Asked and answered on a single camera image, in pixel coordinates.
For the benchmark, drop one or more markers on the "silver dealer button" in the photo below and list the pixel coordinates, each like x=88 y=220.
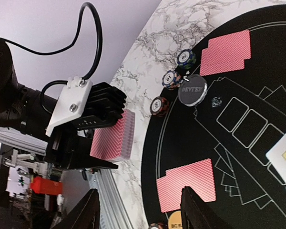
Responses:
x=193 y=90

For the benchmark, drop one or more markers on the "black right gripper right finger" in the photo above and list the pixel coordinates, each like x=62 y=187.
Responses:
x=196 y=214

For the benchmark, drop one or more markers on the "green poker chip stack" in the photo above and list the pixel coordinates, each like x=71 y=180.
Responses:
x=186 y=59

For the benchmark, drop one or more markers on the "orange big blind button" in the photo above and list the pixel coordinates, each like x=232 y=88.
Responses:
x=175 y=220

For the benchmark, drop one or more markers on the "red playing card deck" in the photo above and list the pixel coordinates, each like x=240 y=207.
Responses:
x=115 y=143

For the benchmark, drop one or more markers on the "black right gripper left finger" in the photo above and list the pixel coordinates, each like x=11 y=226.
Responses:
x=85 y=215

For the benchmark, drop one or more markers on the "black white poker chip stack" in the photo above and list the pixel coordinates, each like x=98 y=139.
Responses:
x=171 y=80

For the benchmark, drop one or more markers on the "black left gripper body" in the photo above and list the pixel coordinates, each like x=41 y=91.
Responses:
x=81 y=108

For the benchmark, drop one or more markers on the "red poker chip stack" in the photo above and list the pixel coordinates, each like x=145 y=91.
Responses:
x=159 y=106

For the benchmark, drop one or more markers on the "round black poker mat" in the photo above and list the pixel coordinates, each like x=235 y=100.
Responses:
x=242 y=116

